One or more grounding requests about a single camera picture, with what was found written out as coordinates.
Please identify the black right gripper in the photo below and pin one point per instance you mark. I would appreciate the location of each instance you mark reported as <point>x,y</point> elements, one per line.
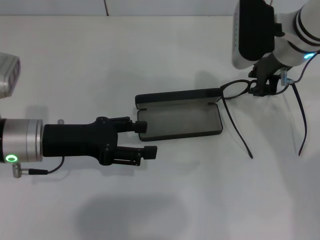
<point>266,67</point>

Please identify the black glasses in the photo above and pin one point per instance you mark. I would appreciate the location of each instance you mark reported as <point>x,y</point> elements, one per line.
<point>249,153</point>

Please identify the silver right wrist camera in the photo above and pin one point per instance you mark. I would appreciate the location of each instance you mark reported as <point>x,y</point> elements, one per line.
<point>255,30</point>

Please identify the black glasses case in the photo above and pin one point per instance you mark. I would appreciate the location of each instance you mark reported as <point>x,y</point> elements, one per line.
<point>180,120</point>

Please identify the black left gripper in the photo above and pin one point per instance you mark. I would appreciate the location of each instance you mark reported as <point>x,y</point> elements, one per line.
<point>75,140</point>

